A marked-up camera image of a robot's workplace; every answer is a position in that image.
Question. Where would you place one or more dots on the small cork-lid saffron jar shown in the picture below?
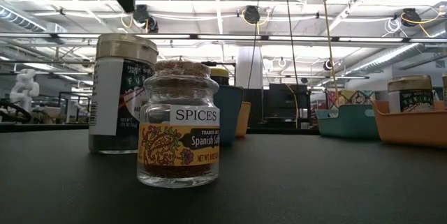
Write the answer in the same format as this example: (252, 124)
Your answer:
(178, 147)

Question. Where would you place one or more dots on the horizontal LED light bar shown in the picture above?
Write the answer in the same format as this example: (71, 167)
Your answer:
(370, 39)

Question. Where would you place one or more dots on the white building pillar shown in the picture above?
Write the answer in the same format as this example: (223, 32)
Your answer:
(249, 67)

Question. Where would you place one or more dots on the colourful patterned cloth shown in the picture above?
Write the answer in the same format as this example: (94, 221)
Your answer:
(349, 96)

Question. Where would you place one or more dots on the black background cabinet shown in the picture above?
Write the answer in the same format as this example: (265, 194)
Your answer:
(283, 105)

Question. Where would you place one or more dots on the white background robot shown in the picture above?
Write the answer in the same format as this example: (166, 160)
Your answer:
(24, 88)

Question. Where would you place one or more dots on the yellow plastic bin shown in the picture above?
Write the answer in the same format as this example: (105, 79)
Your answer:
(244, 119)

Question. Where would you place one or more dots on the blue-grey plastic bin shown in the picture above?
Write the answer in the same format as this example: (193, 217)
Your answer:
(228, 112)

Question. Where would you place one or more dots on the teal plastic bin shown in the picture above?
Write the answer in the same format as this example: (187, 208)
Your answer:
(345, 126)

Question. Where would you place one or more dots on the orange plastic bin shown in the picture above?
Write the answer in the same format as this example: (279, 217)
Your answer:
(408, 130)

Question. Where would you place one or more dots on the grey ceiling air duct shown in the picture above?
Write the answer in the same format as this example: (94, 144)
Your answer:
(21, 21)
(394, 58)

